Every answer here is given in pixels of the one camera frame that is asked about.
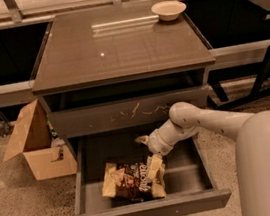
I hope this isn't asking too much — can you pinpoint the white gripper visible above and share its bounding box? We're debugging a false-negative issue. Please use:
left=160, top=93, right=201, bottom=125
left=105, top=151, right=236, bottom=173
left=135, top=120, right=180, bottom=183

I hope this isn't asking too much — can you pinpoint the brown chip bag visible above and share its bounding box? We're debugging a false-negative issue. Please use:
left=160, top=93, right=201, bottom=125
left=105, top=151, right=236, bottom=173
left=102, top=161, right=166, bottom=202

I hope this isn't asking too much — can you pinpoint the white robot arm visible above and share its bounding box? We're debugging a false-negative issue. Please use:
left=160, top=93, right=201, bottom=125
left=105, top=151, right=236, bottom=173
left=136, top=102, right=270, bottom=216

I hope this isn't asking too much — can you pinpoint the closed grey top drawer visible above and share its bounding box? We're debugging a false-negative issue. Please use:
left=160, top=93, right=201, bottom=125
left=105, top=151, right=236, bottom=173
left=48, top=85, right=209, bottom=138

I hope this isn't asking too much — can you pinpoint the open grey middle drawer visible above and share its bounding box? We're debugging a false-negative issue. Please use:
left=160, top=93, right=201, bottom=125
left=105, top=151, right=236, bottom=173
left=74, top=123, right=232, bottom=216

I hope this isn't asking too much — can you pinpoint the grey drawer cabinet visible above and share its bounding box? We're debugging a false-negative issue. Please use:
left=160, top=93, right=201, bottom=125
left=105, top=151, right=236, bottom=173
left=32, top=2, right=215, bottom=154

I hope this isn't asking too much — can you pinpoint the bottle in cardboard box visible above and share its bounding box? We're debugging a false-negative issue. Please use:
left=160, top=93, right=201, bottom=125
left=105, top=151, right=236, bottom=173
left=46, top=121, right=65, bottom=161

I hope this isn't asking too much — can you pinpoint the open cardboard box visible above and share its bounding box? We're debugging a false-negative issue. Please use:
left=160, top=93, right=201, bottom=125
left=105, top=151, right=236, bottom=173
left=3, top=100, right=77, bottom=180

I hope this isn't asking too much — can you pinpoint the white bowl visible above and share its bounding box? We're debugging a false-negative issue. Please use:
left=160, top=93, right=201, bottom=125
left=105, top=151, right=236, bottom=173
left=151, top=0, right=187, bottom=22

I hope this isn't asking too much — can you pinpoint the metal window rail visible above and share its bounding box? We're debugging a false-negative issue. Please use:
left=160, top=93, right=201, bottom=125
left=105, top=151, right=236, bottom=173
left=0, top=39, right=270, bottom=108

